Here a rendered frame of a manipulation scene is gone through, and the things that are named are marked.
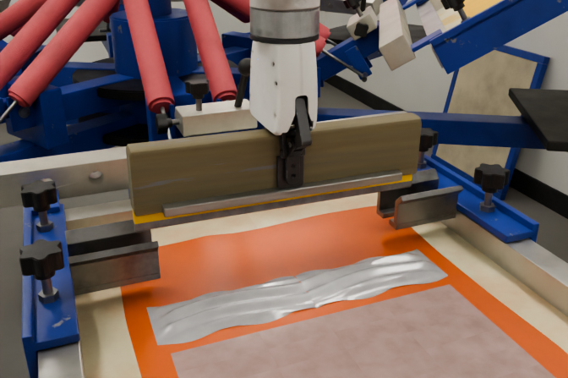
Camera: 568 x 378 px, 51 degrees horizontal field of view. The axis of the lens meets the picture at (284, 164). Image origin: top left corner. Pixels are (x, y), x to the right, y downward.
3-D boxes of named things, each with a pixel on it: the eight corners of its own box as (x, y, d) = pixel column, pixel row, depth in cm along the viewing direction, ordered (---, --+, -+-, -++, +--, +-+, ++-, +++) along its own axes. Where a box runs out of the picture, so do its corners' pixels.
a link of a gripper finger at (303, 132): (285, 72, 65) (275, 105, 69) (308, 127, 61) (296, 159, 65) (295, 70, 65) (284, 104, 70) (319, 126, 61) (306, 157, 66)
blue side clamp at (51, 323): (87, 383, 60) (78, 325, 57) (33, 397, 58) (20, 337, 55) (69, 241, 85) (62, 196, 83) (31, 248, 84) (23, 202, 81)
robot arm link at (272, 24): (237, 2, 67) (237, 27, 68) (263, 13, 60) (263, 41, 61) (298, -1, 70) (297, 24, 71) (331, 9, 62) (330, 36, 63)
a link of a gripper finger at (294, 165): (275, 133, 67) (275, 187, 70) (286, 142, 65) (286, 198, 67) (302, 129, 69) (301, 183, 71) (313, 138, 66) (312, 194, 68)
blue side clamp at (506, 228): (531, 271, 78) (540, 222, 76) (500, 278, 77) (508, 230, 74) (406, 182, 104) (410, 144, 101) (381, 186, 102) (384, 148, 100)
